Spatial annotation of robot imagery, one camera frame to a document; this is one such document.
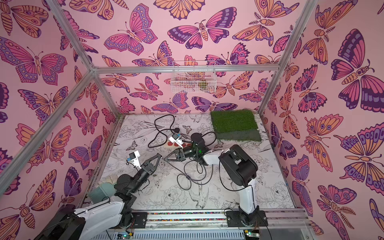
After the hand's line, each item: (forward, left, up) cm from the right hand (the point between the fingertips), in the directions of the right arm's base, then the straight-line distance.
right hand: (168, 159), depth 77 cm
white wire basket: (+50, -13, +17) cm, 54 cm away
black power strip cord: (+27, -27, -16) cm, 42 cm away
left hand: (0, +2, +4) cm, 4 cm away
